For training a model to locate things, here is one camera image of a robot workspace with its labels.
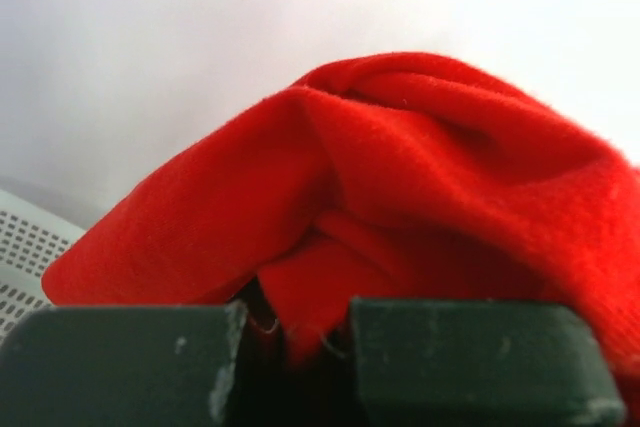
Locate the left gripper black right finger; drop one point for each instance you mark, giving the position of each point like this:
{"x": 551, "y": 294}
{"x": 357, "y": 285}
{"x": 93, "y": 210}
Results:
{"x": 473, "y": 363}

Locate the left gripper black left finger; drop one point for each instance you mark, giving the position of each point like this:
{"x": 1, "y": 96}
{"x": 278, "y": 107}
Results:
{"x": 171, "y": 366}

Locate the red t shirt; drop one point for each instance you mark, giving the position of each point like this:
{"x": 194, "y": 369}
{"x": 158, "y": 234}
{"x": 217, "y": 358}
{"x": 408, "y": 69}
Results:
{"x": 402, "y": 175}

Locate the white plastic basket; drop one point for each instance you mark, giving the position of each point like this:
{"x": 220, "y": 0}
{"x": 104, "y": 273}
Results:
{"x": 31, "y": 239}

